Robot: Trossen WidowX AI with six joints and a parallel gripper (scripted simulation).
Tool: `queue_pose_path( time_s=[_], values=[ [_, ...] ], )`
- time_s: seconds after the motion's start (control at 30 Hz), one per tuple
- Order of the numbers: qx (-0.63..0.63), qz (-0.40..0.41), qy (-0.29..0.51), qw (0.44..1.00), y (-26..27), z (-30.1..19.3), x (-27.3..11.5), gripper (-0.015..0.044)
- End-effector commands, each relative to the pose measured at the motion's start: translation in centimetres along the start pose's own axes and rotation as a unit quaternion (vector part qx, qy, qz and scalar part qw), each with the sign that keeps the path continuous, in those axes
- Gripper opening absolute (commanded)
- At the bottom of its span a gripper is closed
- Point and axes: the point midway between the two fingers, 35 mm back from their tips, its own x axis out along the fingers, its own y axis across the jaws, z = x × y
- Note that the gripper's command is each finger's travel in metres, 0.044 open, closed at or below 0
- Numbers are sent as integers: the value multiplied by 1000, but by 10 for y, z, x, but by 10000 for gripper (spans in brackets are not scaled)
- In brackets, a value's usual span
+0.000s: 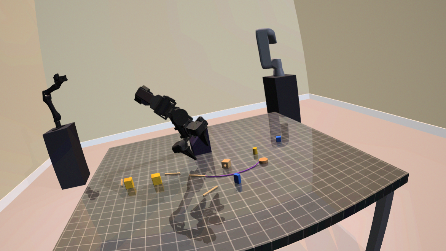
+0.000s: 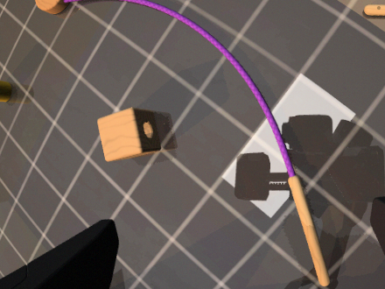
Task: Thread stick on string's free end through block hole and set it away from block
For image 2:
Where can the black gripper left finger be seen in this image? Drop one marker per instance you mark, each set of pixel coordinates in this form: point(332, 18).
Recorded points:
point(85, 261)

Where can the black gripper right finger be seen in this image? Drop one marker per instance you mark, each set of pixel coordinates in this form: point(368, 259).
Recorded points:
point(378, 220)

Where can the light wooden square block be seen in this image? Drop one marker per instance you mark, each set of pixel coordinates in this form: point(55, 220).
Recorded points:
point(128, 134)

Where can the round wooden button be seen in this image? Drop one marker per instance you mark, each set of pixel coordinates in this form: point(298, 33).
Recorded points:
point(52, 6)

